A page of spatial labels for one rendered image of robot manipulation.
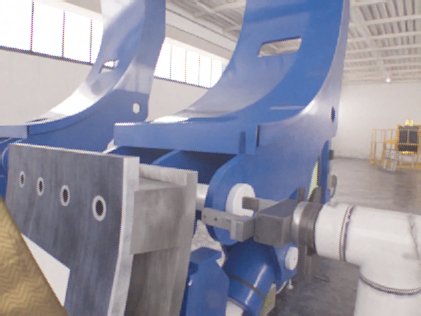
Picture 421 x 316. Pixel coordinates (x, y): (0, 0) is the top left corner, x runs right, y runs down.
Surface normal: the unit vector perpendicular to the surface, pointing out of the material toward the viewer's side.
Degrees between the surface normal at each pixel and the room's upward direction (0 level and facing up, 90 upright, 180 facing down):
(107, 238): 82
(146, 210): 90
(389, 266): 90
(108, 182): 88
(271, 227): 90
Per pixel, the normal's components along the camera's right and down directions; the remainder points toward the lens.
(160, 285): -0.59, -0.21
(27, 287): 0.63, -0.04
